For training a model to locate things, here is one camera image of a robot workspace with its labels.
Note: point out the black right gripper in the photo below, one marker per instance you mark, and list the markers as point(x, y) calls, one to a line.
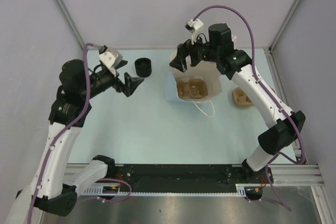
point(183, 50)

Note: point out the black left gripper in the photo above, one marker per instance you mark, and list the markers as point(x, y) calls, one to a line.
point(130, 83)

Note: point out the light blue paper bag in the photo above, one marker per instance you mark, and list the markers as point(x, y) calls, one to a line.
point(206, 71)

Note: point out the brown pulp cup carrier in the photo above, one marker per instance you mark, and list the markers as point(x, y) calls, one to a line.
point(241, 99)
point(191, 89)

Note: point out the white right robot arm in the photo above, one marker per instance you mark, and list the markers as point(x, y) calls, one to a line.
point(219, 57)

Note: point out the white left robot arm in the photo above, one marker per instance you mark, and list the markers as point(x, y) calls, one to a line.
point(48, 191)

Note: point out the stack of black lids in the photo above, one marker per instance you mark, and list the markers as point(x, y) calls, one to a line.
point(143, 67)

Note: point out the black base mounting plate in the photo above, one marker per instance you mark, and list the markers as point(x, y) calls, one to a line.
point(189, 178)

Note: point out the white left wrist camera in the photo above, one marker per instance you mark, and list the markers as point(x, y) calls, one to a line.
point(110, 58)

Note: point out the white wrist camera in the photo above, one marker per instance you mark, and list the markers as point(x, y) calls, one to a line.
point(195, 27)
point(110, 58)

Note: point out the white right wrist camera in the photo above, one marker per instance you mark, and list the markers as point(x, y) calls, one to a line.
point(195, 27)

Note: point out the aluminium frame rail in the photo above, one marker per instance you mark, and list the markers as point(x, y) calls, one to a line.
point(296, 174)

